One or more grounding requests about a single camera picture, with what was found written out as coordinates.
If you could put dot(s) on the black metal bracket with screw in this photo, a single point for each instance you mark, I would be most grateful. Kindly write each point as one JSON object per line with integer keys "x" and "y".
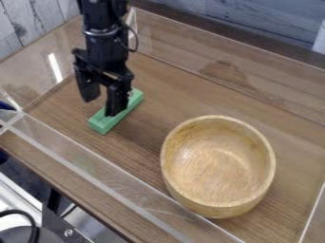
{"x": 56, "y": 231}

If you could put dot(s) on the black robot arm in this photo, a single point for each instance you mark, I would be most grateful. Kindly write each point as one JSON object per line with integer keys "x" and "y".
{"x": 103, "y": 14}

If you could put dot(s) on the light wooden bowl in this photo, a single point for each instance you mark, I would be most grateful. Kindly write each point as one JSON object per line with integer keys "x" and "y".
{"x": 218, "y": 165}

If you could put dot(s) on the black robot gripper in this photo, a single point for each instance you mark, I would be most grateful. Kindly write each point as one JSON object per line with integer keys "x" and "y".
{"x": 100, "y": 64}

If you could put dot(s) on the green rectangular block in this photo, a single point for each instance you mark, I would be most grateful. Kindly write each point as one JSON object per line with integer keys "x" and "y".
{"x": 103, "y": 124}

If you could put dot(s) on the clear acrylic tray enclosure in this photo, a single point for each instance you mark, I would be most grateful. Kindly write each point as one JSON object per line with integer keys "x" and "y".
{"x": 195, "y": 71}

